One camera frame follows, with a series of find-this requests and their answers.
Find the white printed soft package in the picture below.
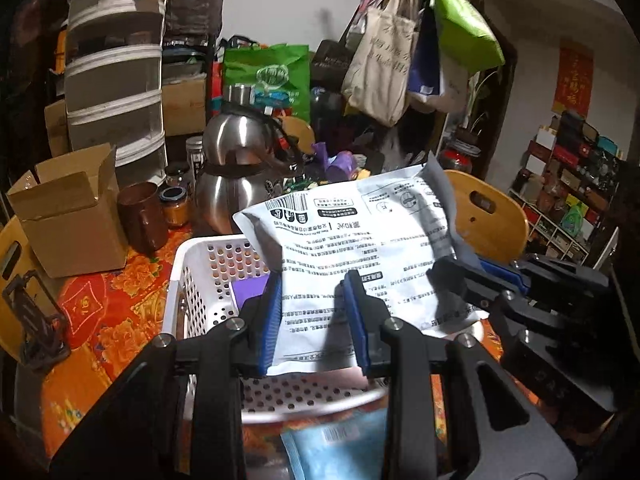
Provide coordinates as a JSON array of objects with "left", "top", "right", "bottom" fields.
[{"left": 232, "top": 152, "right": 488, "bottom": 376}]

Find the grey stacked drawer tower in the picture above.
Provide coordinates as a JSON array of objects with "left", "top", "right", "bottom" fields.
[{"left": 64, "top": 0, "right": 173, "bottom": 188}]

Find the stainless steel kettle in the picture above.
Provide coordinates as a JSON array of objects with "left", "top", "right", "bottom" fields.
[{"left": 194, "top": 112, "right": 306, "bottom": 236}]

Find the red floral tablecloth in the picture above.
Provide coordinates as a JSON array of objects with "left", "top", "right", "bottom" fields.
[{"left": 40, "top": 220, "right": 541, "bottom": 461}]

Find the brown mug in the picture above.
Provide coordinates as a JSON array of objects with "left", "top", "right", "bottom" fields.
[{"left": 116, "top": 181, "right": 170, "bottom": 255}]

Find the brown cardboard box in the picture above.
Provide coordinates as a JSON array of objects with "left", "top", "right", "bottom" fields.
[{"left": 162, "top": 77, "right": 208, "bottom": 137}]

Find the purple plastic bag roll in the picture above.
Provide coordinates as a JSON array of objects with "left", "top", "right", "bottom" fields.
[{"left": 312, "top": 142, "right": 358, "bottom": 181}]

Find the light blue packet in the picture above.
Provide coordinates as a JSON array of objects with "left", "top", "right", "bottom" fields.
[{"left": 280, "top": 407, "right": 391, "bottom": 480}]

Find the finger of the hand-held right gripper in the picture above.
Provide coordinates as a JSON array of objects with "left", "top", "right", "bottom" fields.
[
  {"left": 475, "top": 257, "right": 531, "bottom": 293},
  {"left": 427, "top": 256, "right": 506, "bottom": 311}
]

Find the purple tissue pack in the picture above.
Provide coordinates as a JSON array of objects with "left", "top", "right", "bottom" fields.
[{"left": 231, "top": 275, "right": 271, "bottom": 311}]

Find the shelf of assorted boxes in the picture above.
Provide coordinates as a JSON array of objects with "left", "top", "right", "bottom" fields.
[{"left": 507, "top": 109, "right": 626, "bottom": 268}]

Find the white and navy shopping bag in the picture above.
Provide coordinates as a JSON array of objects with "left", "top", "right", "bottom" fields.
[{"left": 407, "top": 7, "right": 471, "bottom": 113}]

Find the wooden chair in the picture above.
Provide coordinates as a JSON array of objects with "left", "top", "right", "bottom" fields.
[
  {"left": 442, "top": 170, "right": 530, "bottom": 261},
  {"left": 0, "top": 215, "right": 61, "bottom": 361}
]

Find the red wall poster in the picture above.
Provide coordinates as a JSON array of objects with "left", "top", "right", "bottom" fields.
[{"left": 551, "top": 47, "right": 594, "bottom": 116}]

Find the white perforated plastic basket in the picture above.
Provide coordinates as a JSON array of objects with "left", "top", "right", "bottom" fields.
[{"left": 160, "top": 235, "right": 488, "bottom": 426}]

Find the beige canvas tote bag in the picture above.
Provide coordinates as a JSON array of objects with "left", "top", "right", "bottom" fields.
[{"left": 341, "top": 0, "right": 421, "bottom": 128}]

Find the open cardboard box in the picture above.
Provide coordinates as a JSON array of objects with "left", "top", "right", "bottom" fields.
[{"left": 6, "top": 142, "right": 130, "bottom": 279}]

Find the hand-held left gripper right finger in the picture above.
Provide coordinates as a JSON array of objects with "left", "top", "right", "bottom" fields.
[{"left": 340, "top": 270, "right": 578, "bottom": 480}]

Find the closed cardboard box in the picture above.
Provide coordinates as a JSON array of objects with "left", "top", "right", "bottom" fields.
[{"left": 44, "top": 100, "right": 71, "bottom": 158}]

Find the orange glass jar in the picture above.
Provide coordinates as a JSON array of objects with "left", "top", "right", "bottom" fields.
[{"left": 159, "top": 186, "right": 191, "bottom": 228}]

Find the dark lid glass jar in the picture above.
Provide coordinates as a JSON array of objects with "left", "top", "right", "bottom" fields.
[{"left": 165, "top": 161, "right": 191, "bottom": 188}]

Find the tall dark label jar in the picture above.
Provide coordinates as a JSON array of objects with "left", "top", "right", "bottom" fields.
[{"left": 186, "top": 136, "right": 207, "bottom": 183}]

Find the lime green fabric bag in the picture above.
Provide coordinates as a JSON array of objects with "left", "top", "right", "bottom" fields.
[{"left": 425, "top": 0, "right": 506, "bottom": 76}]

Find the black folding phone stand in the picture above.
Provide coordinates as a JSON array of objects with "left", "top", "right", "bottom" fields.
[{"left": 1, "top": 270, "right": 71, "bottom": 373}]

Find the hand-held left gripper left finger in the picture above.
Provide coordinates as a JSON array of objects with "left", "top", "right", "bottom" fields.
[{"left": 50, "top": 272, "right": 284, "bottom": 480}]

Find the black bag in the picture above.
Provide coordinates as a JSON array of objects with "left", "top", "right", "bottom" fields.
[{"left": 310, "top": 40, "right": 361, "bottom": 68}]

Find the green shopping bag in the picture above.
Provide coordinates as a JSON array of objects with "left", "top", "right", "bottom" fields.
[{"left": 221, "top": 42, "right": 312, "bottom": 123}]

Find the potted plant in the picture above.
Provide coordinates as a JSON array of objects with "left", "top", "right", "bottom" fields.
[{"left": 457, "top": 67, "right": 501, "bottom": 148}]

